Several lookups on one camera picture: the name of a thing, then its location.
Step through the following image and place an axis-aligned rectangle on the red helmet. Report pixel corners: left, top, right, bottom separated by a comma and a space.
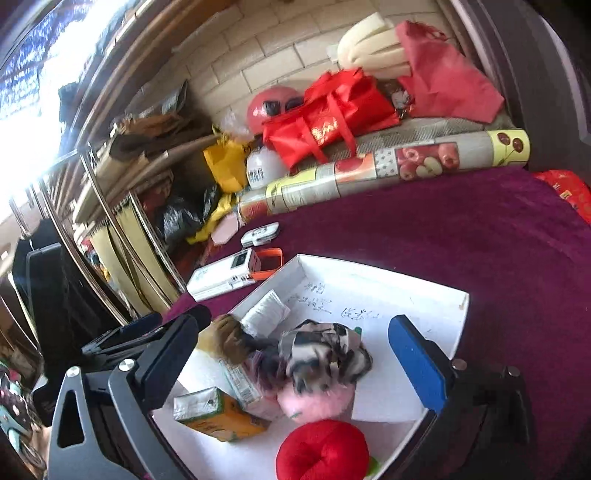
246, 85, 304, 136

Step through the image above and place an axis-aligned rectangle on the small white power bank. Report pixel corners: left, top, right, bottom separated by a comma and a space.
240, 222, 280, 248

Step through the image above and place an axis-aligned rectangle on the grey panelled door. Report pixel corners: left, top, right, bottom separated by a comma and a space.
439, 0, 590, 181

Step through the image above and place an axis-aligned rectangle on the red flat package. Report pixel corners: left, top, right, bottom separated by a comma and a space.
534, 170, 591, 224

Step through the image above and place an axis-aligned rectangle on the pink fluffy pompom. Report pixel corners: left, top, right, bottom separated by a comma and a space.
276, 384, 356, 424

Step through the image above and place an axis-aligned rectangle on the cream folded foam stack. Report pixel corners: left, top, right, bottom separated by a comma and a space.
337, 13, 411, 80

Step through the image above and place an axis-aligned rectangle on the fruit print rolled mat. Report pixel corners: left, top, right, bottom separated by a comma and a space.
236, 129, 531, 225

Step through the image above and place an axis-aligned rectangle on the white plastic jar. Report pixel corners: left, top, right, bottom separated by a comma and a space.
246, 146, 290, 190

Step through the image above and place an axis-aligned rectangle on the blue grey knitted scrunchie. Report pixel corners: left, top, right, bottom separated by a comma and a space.
247, 343, 287, 392

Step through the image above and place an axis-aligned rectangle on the dark red nonwoven bag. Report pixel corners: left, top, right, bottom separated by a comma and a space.
396, 21, 504, 123

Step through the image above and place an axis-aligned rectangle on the metal storage shelf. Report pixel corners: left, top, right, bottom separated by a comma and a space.
1, 1, 242, 320

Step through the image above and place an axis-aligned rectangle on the black white patterned scrunchie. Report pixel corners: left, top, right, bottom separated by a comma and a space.
279, 319, 373, 394

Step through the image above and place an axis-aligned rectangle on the beige braided rope toy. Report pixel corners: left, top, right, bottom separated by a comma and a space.
197, 314, 256, 365

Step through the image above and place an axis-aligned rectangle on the pink tissue paper pack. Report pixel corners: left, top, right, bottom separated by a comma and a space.
217, 360, 283, 422

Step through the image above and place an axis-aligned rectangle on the white cotton glove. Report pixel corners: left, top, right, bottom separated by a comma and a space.
240, 290, 290, 338

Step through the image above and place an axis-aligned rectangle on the magenta plush table cloth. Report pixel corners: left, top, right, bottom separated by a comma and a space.
163, 165, 591, 480

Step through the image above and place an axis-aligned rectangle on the red plush apple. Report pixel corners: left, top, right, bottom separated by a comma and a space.
276, 420, 373, 480

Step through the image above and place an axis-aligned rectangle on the white foam block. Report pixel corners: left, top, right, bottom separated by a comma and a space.
352, 317, 424, 424

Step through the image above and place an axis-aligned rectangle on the yellow plastic bag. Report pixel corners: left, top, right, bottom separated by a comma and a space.
204, 134, 252, 193

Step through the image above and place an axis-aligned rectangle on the black plastic bag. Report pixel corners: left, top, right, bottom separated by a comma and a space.
154, 184, 222, 252

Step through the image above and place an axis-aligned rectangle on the white device orange strap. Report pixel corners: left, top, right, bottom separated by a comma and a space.
185, 246, 285, 303

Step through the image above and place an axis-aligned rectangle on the shiny red tote bag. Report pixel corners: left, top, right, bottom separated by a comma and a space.
263, 69, 401, 169

